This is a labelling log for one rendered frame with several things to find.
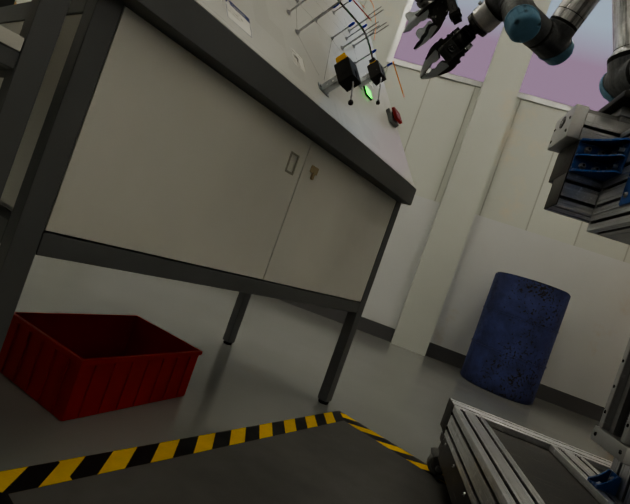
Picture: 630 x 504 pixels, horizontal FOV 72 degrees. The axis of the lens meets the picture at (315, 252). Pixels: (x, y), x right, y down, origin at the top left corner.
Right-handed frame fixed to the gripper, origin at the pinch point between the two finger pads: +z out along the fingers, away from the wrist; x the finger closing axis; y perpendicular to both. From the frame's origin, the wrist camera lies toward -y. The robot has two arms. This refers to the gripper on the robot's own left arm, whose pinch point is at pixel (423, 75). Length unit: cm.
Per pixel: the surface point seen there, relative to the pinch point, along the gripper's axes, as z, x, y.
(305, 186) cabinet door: 25, 0, -45
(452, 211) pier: 133, -102, 195
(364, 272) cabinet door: 50, -37, -24
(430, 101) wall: 113, -22, 256
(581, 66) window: 19, -86, 313
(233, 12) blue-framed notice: -2, 35, -56
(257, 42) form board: 1, 29, -53
